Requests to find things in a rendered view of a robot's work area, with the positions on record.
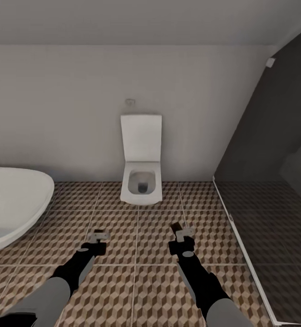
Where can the toilet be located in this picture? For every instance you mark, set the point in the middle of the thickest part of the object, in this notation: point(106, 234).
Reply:
point(142, 150)

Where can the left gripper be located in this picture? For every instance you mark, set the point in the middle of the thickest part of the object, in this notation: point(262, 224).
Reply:
point(99, 247)

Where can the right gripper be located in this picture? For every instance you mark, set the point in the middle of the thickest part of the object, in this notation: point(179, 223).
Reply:
point(174, 246)

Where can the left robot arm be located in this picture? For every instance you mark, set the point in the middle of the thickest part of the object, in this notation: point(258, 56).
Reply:
point(43, 307)

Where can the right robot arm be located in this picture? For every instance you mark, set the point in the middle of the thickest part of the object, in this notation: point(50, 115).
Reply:
point(205, 289)

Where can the bathtub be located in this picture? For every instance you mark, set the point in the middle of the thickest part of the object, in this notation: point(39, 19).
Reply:
point(24, 195)

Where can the mousetrap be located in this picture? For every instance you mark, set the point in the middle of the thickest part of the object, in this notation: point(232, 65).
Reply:
point(98, 231)
point(176, 227)

